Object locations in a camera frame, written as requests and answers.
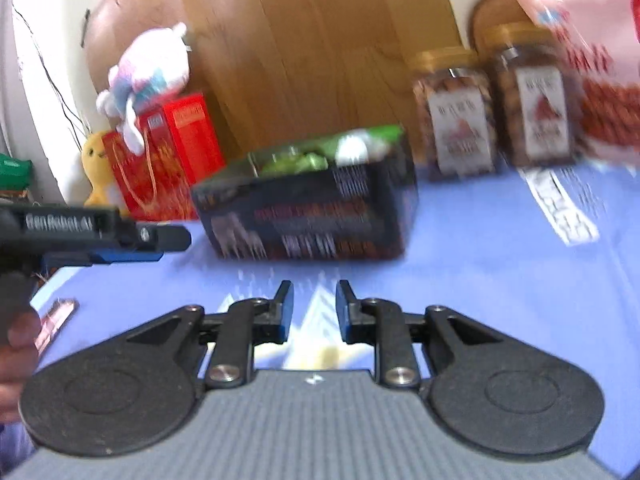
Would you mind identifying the black cardboard box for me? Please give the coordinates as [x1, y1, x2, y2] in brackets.
[192, 127, 420, 262]

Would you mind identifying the brown woven board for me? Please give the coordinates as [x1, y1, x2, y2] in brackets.
[472, 0, 532, 53]

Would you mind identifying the pink white plush toy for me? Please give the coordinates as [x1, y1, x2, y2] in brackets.
[96, 22, 194, 155]

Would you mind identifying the person's left hand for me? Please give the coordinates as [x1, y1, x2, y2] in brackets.
[0, 311, 42, 424]

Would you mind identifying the red gift box with rope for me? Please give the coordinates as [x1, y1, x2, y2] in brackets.
[102, 127, 199, 222]

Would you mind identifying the smartphone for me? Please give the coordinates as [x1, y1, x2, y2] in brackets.
[34, 298, 80, 349]

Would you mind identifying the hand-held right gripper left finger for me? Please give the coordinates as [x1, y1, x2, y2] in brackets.
[125, 280, 294, 390]

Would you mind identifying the clear jar of dark nuts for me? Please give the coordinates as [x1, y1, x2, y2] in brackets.
[481, 25, 577, 167]

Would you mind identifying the green plastic item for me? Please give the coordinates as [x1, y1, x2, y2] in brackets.
[0, 154, 34, 191]

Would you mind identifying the large pink snack bag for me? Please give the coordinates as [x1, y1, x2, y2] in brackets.
[512, 0, 640, 166]

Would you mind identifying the wooden board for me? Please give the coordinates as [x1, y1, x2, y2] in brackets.
[87, 0, 482, 162]

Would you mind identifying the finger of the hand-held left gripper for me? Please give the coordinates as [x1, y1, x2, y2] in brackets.
[135, 225, 193, 253]
[43, 250, 165, 267]

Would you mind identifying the blue printed blanket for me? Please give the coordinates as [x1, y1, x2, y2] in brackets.
[0, 160, 640, 480]

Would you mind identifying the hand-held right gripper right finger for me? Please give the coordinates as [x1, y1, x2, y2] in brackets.
[335, 280, 506, 390]

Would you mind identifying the tall red box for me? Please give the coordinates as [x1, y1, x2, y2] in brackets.
[141, 92, 226, 177]

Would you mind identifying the bright green snack packet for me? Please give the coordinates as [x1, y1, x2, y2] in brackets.
[322, 124, 406, 159]

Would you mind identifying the clear jar of pale nuts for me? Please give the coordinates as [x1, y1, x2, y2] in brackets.
[406, 47, 497, 181]

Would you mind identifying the yellow plush duck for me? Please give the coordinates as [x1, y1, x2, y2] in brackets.
[81, 130, 127, 209]

